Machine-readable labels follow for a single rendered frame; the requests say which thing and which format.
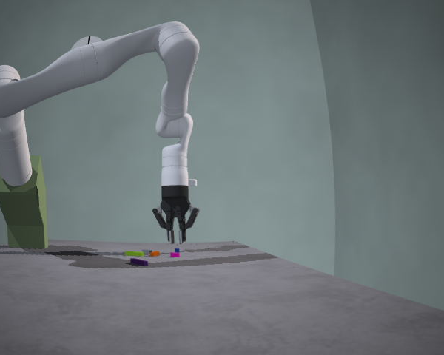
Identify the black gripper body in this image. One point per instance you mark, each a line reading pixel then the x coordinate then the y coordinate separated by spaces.
pixel 179 196

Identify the lime green rod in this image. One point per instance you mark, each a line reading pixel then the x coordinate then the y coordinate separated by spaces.
pixel 134 253

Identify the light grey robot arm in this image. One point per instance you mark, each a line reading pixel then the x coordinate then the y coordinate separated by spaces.
pixel 177 48

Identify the purple rod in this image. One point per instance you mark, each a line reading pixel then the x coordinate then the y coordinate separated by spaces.
pixel 139 262

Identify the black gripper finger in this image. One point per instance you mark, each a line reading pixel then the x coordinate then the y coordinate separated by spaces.
pixel 182 222
pixel 168 225

